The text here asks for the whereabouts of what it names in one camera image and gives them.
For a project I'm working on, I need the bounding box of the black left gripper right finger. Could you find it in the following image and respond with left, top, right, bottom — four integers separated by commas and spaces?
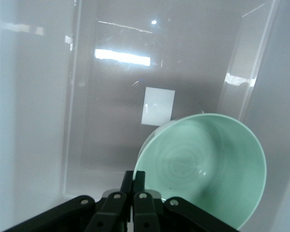
132, 170, 240, 232

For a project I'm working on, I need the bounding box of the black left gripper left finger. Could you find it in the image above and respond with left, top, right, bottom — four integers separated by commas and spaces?
2, 170, 134, 232

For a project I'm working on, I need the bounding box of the mint green bowl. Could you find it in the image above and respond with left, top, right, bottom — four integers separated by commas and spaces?
135, 113, 267, 230

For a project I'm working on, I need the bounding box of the translucent plastic bin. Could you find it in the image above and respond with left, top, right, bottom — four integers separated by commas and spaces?
0, 0, 290, 232

